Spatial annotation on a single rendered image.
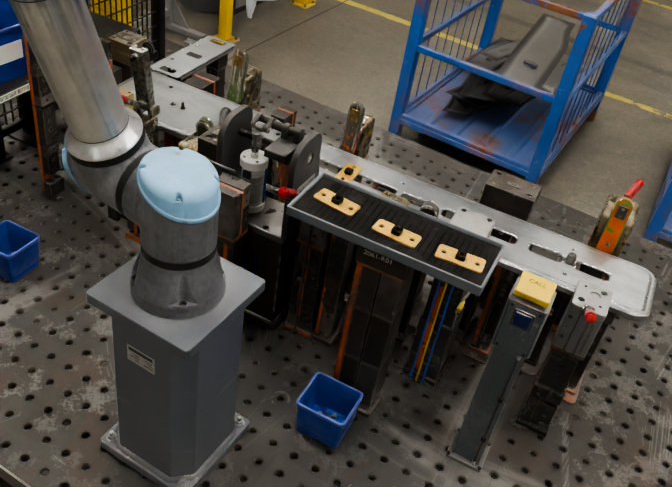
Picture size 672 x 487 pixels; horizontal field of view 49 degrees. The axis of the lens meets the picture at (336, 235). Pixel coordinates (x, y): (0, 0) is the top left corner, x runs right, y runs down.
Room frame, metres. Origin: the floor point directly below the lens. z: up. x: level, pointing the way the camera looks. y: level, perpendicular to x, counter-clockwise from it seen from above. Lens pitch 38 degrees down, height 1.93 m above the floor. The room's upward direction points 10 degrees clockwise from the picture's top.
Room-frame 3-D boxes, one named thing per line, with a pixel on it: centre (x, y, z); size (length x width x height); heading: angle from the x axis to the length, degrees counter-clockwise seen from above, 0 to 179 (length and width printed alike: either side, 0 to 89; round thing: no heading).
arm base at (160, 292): (0.87, 0.24, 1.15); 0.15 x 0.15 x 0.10
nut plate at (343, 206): (1.09, 0.01, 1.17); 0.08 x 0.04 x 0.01; 62
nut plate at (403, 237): (1.03, -0.10, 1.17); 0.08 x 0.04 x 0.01; 67
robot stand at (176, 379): (0.87, 0.24, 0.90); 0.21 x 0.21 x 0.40; 66
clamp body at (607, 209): (1.41, -0.62, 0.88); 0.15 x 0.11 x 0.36; 160
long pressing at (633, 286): (1.44, -0.02, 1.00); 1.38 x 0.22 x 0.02; 70
